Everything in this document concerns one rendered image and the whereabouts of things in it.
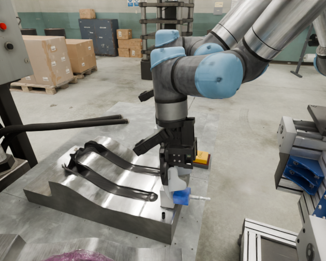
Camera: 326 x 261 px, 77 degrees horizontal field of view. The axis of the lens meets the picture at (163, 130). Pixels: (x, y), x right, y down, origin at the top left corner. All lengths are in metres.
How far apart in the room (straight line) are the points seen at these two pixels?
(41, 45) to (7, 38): 3.11
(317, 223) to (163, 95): 0.40
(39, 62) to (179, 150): 4.09
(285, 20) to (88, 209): 0.65
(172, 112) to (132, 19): 7.22
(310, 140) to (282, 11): 0.53
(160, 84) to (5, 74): 0.87
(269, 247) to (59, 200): 1.14
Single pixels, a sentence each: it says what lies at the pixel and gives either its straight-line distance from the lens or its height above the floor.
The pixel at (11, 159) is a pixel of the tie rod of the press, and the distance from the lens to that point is 1.08.
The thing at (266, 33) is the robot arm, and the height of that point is 1.32.
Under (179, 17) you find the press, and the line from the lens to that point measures 4.43.
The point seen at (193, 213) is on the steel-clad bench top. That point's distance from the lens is 0.71.
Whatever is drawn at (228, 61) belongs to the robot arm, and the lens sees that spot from 0.36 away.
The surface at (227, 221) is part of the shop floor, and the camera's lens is 1.74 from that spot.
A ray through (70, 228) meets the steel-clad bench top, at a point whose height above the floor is 0.80.
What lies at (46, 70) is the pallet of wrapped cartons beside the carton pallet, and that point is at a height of 0.42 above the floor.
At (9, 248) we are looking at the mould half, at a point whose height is 0.91.
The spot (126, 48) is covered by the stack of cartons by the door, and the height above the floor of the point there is 0.28.
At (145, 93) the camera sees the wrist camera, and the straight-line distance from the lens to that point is 0.77.
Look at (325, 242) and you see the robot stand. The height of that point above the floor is 0.99.
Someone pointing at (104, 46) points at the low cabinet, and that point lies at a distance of 7.63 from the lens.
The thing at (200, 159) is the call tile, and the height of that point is 0.84.
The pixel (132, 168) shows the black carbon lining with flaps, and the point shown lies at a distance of 0.74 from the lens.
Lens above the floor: 1.36
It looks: 30 degrees down
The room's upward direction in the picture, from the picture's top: straight up
